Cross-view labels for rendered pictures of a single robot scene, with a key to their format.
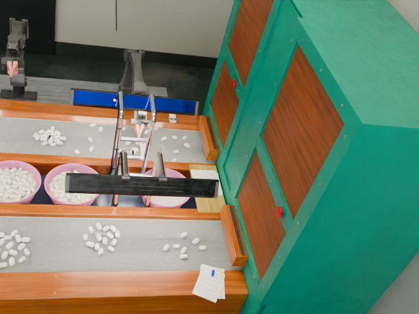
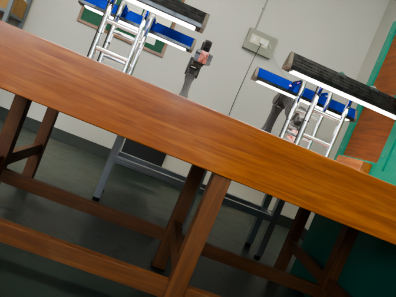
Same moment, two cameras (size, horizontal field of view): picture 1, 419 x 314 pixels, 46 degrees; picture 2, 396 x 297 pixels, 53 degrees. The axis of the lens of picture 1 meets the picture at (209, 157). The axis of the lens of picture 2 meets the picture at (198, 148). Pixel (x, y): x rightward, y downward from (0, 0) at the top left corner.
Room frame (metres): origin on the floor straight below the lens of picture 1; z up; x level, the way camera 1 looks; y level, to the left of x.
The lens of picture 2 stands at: (-0.31, 0.30, 0.70)
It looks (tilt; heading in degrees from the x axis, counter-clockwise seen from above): 3 degrees down; 15
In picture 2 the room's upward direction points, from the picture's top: 22 degrees clockwise
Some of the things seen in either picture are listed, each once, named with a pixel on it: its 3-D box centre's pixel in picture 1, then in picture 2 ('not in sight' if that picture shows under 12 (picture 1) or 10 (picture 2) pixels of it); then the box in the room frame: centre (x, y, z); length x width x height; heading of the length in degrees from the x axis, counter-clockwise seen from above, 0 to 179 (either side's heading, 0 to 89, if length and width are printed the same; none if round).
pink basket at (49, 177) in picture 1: (73, 189); not in sight; (1.56, 0.57, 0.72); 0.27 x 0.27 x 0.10
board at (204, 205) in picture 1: (207, 187); not in sight; (1.80, -0.04, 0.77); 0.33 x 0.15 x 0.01; 22
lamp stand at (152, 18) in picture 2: not in sight; (124, 51); (1.49, 1.30, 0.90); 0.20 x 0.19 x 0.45; 112
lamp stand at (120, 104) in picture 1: (131, 138); (296, 125); (1.85, 0.40, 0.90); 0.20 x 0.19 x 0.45; 112
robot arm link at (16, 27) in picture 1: (17, 38); (195, 66); (2.16, 1.16, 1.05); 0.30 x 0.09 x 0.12; 23
